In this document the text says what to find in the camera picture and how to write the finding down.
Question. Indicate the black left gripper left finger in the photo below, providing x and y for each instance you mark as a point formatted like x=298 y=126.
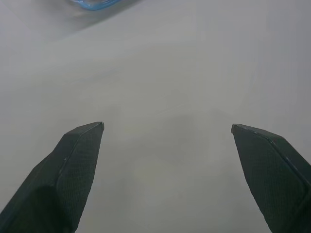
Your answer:
x=60 y=179

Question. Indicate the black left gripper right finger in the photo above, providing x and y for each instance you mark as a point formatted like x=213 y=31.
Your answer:
x=272 y=174

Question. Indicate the blue transparent plastic object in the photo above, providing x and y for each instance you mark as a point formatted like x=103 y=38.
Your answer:
x=94 y=3

